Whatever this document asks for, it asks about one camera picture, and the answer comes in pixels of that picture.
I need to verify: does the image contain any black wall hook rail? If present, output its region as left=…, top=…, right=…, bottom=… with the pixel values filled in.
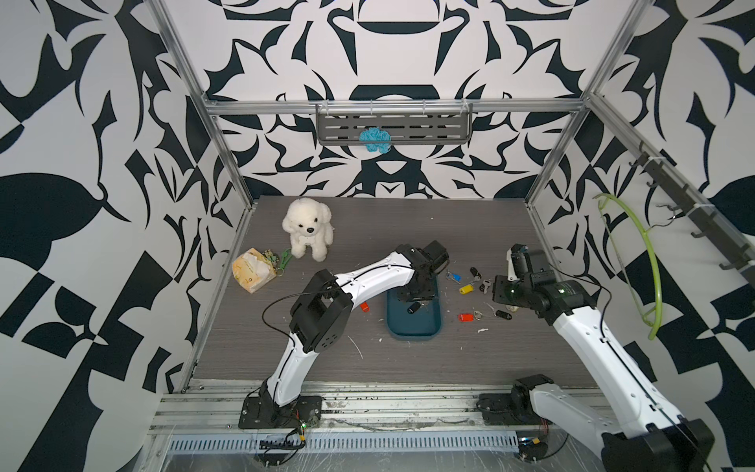
left=629, top=142, right=754, bottom=285

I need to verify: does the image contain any yellow paper bag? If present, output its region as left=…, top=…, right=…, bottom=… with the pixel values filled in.
left=231, top=248, right=277, bottom=294

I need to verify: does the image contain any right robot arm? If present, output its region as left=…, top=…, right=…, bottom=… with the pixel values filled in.
left=493, top=244, right=715, bottom=471

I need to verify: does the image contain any blue tag key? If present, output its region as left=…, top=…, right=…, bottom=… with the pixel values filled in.
left=446, top=271, right=462, bottom=283

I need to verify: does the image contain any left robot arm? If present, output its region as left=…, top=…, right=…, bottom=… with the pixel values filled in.
left=260, top=241, right=449, bottom=410

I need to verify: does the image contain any grey metal wall shelf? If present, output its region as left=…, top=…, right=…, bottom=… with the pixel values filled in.
left=315, top=102, right=473, bottom=146

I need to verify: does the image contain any blue scrunchie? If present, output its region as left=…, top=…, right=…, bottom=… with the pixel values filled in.
left=359, top=127, right=392, bottom=155

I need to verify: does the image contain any green keychain bundle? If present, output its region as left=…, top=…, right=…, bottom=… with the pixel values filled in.
left=263, top=249, right=293, bottom=277

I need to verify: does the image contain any teal plastic storage box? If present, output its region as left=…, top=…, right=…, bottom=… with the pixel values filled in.
left=385, top=282, right=444, bottom=342

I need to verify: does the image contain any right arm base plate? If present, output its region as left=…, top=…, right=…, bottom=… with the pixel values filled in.
left=476, top=374, right=554, bottom=426

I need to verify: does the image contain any white plush dog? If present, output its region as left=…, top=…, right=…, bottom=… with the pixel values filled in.
left=282, top=198, right=334, bottom=263

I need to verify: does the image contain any white cable duct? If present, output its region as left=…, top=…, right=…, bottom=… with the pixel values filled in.
left=168, top=430, right=518, bottom=454

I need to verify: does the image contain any green hoop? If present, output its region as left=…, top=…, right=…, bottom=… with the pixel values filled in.
left=594, top=193, right=665, bottom=341

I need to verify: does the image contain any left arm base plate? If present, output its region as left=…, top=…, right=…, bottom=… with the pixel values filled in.
left=238, top=395, right=322, bottom=430

